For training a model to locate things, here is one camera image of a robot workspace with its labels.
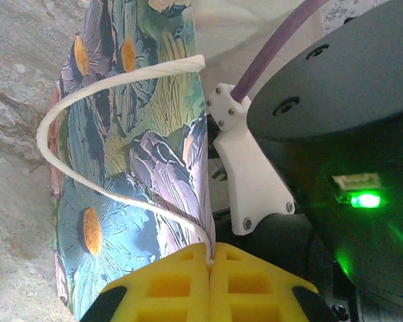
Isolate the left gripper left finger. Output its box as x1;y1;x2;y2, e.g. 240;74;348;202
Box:
79;241;212;322

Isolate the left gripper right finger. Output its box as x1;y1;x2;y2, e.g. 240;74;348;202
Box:
210;241;339;322

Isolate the floral paper gift bag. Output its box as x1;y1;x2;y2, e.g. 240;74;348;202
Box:
36;0;326;321

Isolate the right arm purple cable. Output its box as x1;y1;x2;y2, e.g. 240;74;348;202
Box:
230;0;330;102

